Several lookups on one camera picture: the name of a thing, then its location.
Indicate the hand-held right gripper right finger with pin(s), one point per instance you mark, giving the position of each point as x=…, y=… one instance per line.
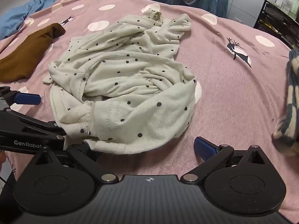
x=203, y=147

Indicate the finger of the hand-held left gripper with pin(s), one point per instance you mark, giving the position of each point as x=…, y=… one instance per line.
x=35, y=126
x=26, y=98

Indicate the pink dotted blanket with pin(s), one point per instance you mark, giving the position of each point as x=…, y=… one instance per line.
x=233, y=98

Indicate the blue duvet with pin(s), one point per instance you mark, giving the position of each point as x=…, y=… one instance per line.
x=35, y=2

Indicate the blue white checkered knit garment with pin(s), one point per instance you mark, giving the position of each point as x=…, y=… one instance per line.
x=290, y=102

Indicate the black rack cart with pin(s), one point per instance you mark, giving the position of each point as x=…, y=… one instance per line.
x=278, y=21

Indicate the brown garment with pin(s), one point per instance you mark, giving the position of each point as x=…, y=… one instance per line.
x=21, y=53

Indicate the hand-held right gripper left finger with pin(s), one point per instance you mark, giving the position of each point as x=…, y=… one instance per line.
x=81, y=154

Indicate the white polka dot garment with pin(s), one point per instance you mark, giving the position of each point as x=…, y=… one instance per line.
x=121, y=74

